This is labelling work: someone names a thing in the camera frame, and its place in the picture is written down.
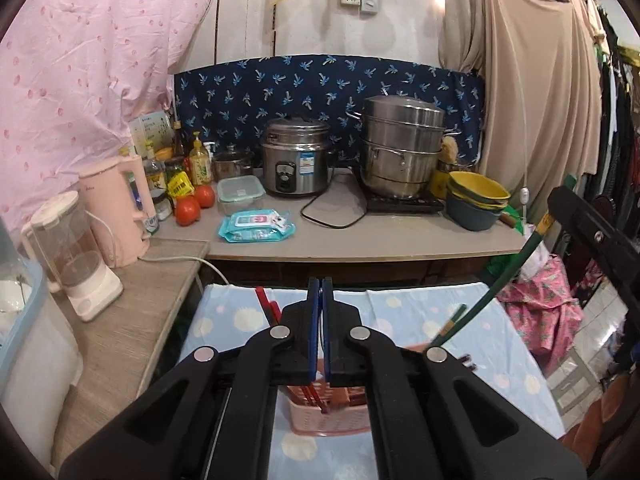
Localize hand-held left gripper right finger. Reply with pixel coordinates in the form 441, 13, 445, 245
322, 277, 588, 480

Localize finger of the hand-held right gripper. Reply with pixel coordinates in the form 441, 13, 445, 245
547, 186, 640, 286

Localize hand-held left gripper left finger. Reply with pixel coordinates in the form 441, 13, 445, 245
57, 277, 321, 480

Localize pink perforated utensil holder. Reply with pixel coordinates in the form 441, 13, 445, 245
280, 342, 432, 436

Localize green chopstick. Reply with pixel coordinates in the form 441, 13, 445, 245
434, 304, 467, 343
431, 212, 553, 350

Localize person's right hand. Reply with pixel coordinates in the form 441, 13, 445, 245
561, 375, 640, 462

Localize blue spotted tablecloth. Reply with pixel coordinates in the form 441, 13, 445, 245
177, 282, 566, 480

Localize green bag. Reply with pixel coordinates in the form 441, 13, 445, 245
487, 217, 528, 283

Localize pink floral cloth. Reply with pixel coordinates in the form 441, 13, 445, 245
497, 254, 586, 376

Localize yellow bowl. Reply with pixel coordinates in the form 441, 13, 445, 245
447, 171, 511, 207

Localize hanging clothes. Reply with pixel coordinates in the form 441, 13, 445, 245
587, 0, 640, 196

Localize blue wet wipes pack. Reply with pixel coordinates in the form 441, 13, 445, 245
218, 210, 296, 244

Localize black induction cooker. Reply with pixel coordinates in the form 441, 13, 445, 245
360, 194, 446, 214

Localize beige curtain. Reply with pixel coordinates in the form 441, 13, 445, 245
442, 0, 603, 261

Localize clear green-lidded food container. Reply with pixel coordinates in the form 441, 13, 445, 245
217, 176, 265, 216

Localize steel rice cooker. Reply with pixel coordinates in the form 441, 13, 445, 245
260, 117, 334, 199

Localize wooden side shelf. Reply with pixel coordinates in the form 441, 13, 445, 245
50, 239, 211, 466

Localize small steel pot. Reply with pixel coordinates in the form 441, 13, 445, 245
214, 147, 254, 181

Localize stacked steel steamer pot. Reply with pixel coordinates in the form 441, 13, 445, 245
349, 95, 462, 201

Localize yellow packet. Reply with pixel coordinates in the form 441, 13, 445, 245
167, 172, 195, 199

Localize yellow dish soap bottle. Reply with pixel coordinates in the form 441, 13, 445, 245
190, 132, 214, 186

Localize dark sauce bottle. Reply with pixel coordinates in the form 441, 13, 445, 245
142, 155, 166, 192

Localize pink electric kettle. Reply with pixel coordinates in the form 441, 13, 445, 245
77, 155, 157, 268

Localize white blender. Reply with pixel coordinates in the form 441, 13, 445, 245
21, 191, 124, 322

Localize navy printed cloth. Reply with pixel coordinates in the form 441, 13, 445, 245
172, 54, 487, 173

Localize white green carton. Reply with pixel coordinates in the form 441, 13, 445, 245
129, 112, 174, 159

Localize white plastic basin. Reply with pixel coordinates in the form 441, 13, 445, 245
0, 280, 85, 466

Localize light blue plastic basin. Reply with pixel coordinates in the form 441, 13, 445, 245
0, 217, 49, 326

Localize pink dotted curtain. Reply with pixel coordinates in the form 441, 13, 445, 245
0, 0, 227, 221

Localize white cord with switch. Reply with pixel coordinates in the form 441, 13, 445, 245
517, 75, 533, 221

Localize black power cord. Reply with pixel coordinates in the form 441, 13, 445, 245
300, 187, 369, 231

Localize white kettle cord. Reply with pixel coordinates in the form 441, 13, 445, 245
137, 255, 233, 288

